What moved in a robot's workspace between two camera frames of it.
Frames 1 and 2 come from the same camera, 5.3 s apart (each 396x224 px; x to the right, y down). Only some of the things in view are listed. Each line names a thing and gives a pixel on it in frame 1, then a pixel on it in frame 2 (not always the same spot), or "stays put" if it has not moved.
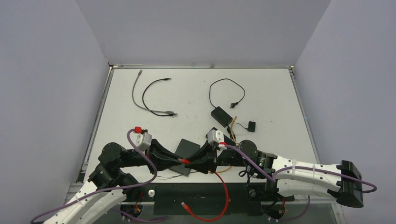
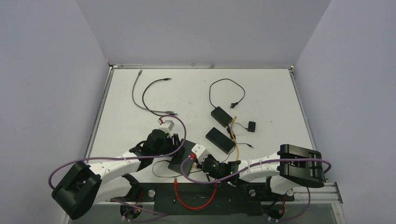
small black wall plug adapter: (251, 126) stays put
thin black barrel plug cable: (192, 172) stays put
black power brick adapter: (222, 116) stays put
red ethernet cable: (186, 161) → (186, 206)
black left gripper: (163, 158) → (173, 142)
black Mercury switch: (185, 149) stays put
